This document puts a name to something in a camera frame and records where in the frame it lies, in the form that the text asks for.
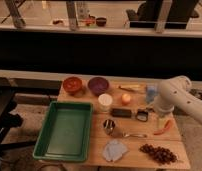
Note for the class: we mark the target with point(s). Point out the light blue towel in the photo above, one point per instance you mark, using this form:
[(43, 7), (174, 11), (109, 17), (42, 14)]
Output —
[(114, 150)]

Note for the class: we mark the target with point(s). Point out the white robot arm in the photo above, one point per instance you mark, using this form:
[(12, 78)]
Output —
[(174, 92)]

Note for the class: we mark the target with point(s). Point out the purple bowl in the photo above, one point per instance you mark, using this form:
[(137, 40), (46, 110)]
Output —
[(98, 85)]

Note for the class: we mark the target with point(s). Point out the red bowl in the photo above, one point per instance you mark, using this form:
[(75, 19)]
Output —
[(72, 85)]

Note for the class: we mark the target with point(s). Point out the white cup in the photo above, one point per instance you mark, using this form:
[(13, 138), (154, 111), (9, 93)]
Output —
[(105, 101)]

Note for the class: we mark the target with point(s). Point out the orange round fruit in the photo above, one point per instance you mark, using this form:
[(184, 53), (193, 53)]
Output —
[(126, 99)]

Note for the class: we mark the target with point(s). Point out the black rectangular block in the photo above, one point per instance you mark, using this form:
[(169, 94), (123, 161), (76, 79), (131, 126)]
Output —
[(126, 113)]

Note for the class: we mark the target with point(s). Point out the metal cup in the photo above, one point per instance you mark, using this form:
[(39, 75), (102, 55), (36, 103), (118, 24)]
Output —
[(109, 126)]

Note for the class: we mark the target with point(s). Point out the yellow corn cob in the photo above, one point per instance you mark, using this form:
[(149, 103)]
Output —
[(133, 88)]

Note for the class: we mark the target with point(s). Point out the small black square container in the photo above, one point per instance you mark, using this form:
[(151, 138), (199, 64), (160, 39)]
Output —
[(142, 115)]

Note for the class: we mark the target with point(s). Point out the light blue cup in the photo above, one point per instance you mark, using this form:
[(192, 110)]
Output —
[(151, 93)]

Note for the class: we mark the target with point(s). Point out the metal spoon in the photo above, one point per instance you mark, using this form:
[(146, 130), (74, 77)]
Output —
[(134, 135)]

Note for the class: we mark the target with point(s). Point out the green plastic tray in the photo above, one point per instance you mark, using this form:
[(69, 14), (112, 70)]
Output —
[(65, 132)]

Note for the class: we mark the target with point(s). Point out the bunch of dark grapes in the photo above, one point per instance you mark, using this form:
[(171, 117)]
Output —
[(159, 154)]

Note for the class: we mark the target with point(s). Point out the black chair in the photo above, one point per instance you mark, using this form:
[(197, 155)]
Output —
[(8, 121)]

